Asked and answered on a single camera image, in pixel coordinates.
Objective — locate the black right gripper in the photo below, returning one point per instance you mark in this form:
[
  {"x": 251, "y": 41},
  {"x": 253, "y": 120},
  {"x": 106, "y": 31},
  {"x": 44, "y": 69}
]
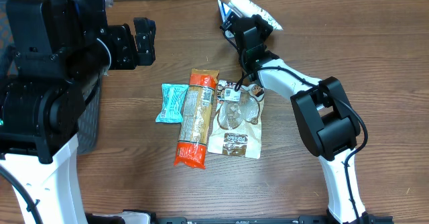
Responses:
[{"x": 239, "y": 23}]

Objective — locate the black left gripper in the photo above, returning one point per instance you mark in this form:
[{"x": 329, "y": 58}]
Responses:
[{"x": 125, "y": 46}]

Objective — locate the white bamboo print tube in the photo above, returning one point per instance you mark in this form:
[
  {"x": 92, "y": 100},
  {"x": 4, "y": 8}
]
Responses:
[{"x": 247, "y": 8}]

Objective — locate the teal snack bar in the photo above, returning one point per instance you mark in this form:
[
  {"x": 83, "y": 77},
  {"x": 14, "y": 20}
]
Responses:
[{"x": 173, "y": 99}]

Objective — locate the clear brown snack bag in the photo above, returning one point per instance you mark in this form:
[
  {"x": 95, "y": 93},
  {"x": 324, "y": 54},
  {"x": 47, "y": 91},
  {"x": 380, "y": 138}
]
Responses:
[{"x": 237, "y": 121}]

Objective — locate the orange pasta package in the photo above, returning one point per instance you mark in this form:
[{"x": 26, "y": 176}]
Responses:
[{"x": 197, "y": 110}]

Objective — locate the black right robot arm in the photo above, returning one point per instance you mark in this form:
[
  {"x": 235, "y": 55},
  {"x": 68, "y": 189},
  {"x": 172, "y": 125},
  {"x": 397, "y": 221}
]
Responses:
[{"x": 327, "y": 124}]

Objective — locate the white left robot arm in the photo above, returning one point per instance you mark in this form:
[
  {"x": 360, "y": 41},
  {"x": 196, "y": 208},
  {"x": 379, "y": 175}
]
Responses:
[{"x": 61, "y": 50}]

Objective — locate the white barcode scanner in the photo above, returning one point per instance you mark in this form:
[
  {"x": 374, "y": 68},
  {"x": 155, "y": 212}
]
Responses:
[{"x": 224, "y": 10}]

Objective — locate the grey plastic basket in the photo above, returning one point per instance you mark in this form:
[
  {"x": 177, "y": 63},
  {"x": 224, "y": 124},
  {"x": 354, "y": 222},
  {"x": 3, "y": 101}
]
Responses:
[{"x": 88, "y": 122}]

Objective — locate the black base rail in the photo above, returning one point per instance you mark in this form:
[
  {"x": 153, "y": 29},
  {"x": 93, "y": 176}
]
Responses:
[{"x": 234, "y": 220}]

